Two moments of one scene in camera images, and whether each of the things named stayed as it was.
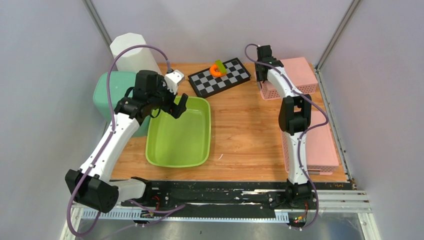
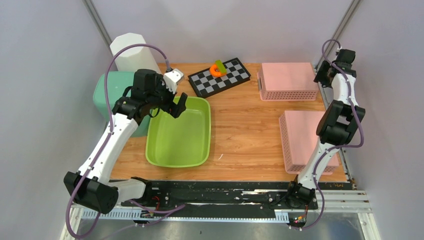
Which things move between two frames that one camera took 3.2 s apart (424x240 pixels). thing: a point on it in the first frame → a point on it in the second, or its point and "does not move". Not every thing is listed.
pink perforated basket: [321, 152] does not move
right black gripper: [260, 77] → [321, 76]
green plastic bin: [119, 82] does not move
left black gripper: [179, 109] does not move
